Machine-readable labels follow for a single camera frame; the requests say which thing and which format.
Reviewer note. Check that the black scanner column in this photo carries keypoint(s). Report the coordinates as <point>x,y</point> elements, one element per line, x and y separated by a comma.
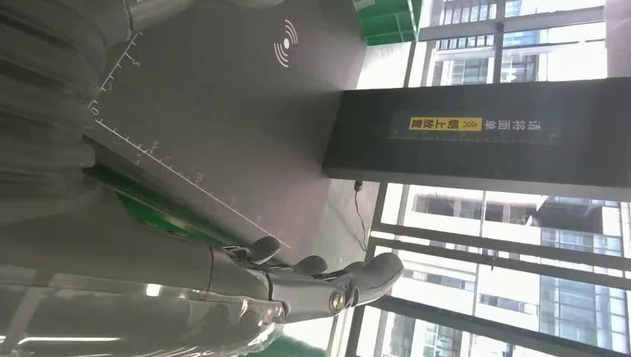
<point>443,148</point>

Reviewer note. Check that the green plastic crate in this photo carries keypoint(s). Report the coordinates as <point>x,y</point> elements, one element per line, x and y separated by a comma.
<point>387,22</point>

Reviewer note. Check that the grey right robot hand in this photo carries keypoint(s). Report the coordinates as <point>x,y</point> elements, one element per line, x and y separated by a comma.
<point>148,276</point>

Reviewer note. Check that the dark-framed window wall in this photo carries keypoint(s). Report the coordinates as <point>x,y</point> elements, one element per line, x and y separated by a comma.
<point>498,54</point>

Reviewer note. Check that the black scanner base plate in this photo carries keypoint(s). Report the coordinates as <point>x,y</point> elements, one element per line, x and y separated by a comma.
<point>222,123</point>

